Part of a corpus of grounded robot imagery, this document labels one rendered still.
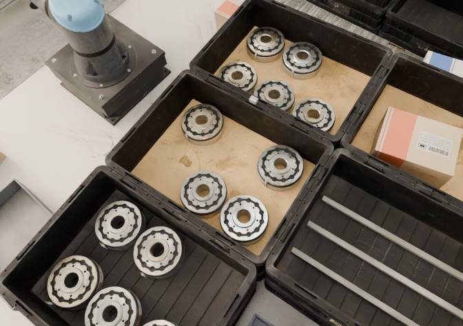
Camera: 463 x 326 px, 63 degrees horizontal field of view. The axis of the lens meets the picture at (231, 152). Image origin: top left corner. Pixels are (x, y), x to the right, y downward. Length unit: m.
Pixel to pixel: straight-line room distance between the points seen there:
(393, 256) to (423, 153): 0.22
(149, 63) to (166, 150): 0.31
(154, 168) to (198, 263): 0.25
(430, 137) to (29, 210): 1.00
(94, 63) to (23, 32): 1.65
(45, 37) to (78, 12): 1.63
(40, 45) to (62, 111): 1.35
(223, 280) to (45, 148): 0.67
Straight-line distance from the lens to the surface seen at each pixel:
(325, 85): 1.03
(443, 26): 1.96
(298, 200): 0.76
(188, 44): 1.31
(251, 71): 1.01
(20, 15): 2.85
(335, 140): 0.83
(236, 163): 0.90
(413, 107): 1.05
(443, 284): 0.90
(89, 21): 1.02
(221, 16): 1.28
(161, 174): 0.91
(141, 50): 1.19
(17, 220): 1.16
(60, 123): 1.25
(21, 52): 2.61
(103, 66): 1.11
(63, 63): 1.23
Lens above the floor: 1.64
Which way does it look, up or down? 62 degrees down
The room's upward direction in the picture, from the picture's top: 7 degrees counter-clockwise
